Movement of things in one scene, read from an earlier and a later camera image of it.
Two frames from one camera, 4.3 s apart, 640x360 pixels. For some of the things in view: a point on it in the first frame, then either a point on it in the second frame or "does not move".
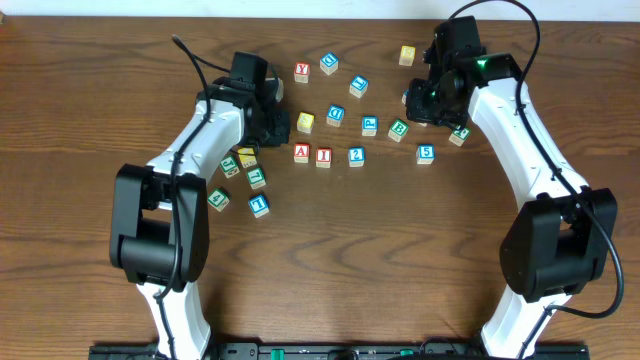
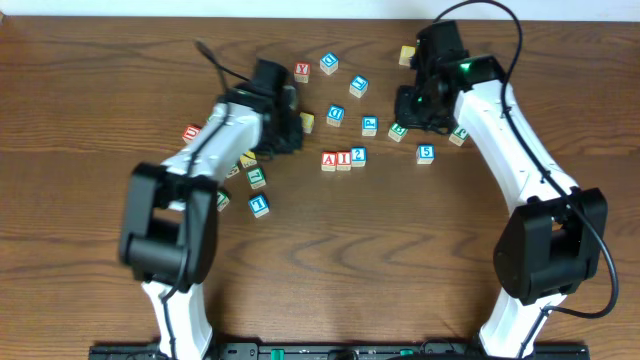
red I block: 324,157 -> 343,160
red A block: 301,153 -> 329,161
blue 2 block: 356,156 does not move
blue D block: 335,114 does not move
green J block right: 459,136 does not move
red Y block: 302,72 does not move
